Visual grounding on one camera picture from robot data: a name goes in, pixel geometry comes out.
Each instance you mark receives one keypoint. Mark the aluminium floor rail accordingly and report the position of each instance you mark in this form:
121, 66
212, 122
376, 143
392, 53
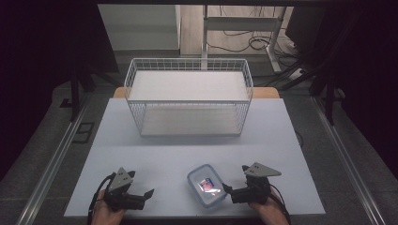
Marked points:
53, 162
347, 156

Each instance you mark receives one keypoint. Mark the clear blue-rimmed food container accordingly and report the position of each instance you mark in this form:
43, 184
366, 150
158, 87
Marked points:
195, 175

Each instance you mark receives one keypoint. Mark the small colourful packet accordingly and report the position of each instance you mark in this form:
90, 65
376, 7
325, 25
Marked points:
206, 184

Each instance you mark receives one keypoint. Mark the person's right hand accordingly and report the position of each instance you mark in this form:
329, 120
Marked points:
267, 208

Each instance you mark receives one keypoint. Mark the white liner board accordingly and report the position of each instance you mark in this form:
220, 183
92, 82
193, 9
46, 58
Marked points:
187, 86

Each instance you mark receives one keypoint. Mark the white metal desk frame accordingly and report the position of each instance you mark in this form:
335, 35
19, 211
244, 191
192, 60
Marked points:
241, 23

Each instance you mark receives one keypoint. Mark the light blue table sheet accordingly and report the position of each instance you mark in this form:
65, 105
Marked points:
175, 156

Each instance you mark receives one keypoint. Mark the black metal stand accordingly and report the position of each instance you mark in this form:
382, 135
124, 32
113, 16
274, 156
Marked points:
329, 93

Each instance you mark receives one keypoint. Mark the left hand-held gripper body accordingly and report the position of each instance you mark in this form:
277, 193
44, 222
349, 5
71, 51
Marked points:
120, 182

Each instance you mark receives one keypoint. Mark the person's left hand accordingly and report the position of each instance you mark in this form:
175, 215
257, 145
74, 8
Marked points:
104, 212

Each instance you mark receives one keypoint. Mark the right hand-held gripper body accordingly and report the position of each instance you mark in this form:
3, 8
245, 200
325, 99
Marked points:
255, 192

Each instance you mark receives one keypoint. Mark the black square floor bracket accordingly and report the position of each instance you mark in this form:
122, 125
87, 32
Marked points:
78, 132

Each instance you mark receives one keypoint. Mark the wooden table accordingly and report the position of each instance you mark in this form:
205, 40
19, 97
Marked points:
266, 92

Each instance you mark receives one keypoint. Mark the white cabinet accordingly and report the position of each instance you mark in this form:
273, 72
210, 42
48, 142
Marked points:
140, 26

